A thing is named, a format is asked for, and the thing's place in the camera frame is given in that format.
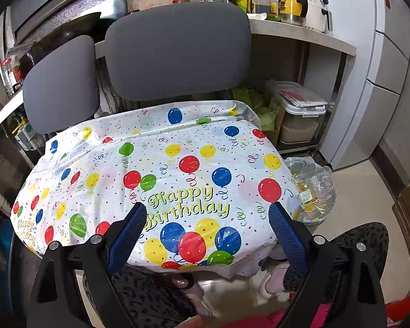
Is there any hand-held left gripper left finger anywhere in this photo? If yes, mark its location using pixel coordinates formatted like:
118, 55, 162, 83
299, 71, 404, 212
27, 202, 147, 328

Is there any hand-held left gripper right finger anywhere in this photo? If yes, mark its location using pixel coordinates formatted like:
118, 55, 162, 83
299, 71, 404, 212
268, 201, 386, 328

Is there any trash bin with clear liner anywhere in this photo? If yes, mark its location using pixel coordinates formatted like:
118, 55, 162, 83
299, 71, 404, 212
283, 156, 337, 225

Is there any person's left leg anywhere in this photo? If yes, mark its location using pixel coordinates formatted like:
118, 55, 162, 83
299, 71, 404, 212
84, 265, 199, 328

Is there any person's leg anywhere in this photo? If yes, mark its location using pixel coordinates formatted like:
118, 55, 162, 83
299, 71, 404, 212
84, 265, 199, 328
283, 222, 390, 292

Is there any person's right leg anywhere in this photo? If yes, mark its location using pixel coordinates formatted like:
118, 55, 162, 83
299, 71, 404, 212
283, 222, 390, 292

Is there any pink garment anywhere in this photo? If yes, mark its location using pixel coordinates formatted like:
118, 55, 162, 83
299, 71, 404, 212
222, 301, 332, 328

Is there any cardboard box with cabbage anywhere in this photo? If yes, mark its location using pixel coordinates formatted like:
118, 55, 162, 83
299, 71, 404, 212
260, 102, 285, 147

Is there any clear storage container white lid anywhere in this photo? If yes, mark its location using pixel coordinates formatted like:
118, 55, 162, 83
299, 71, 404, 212
277, 81, 329, 145

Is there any balloon print tablecloth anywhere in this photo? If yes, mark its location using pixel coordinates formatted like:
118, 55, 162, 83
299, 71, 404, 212
10, 100, 300, 279

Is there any napa cabbage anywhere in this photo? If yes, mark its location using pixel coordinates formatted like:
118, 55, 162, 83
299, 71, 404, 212
232, 87, 278, 132

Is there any grey gas regulator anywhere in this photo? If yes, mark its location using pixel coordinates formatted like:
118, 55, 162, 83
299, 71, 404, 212
15, 119, 43, 150

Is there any red white plastic packet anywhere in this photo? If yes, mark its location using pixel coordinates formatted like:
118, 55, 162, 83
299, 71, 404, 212
280, 87, 323, 108

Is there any small grey chair back pad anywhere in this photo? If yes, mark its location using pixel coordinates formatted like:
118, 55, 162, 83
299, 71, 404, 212
22, 35, 99, 134

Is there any white refrigerator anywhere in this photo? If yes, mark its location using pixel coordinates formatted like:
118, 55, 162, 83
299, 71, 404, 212
311, 0, 410, 171

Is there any large grey chair back pad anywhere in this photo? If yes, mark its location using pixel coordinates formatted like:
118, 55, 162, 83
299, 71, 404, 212
104, 2, 253, 102

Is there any clear bottle red label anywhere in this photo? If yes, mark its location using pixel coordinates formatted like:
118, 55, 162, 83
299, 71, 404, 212
2, 56, 23, 91

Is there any stone kitchen counter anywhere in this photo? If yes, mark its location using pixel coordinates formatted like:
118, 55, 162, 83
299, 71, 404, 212
248, 17, 358, 57

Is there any black wok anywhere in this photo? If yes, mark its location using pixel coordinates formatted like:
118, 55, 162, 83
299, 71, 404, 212
19, 12, 102, 72

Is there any yellow label glass jar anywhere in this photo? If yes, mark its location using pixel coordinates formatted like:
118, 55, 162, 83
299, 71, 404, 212
279, 0, 309, 26

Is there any white air fryer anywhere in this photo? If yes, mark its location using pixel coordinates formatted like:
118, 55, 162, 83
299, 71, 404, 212
295, 0, 333, 33

